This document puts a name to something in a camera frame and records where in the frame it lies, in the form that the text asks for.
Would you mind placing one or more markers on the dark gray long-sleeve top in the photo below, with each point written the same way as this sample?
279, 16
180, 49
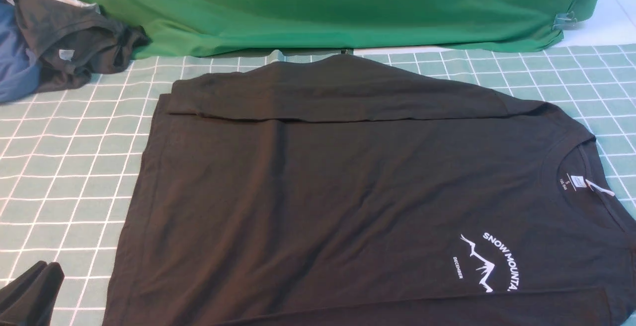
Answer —
347, 192

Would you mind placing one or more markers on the clear binder clip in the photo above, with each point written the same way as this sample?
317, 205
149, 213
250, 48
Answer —
565, 21

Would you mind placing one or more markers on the blue garment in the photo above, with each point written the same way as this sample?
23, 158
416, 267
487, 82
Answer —
19, 67

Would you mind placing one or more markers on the green backdrop cloth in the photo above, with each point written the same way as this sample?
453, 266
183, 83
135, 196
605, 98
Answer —
204, 28

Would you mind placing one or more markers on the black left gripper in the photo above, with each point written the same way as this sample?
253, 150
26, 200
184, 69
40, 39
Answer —
29, 299

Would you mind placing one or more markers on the crumpled dark gray garment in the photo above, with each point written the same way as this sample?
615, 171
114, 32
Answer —
72, 43

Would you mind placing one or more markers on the green checkered tablecloth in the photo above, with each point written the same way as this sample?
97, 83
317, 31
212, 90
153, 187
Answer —
70, 159

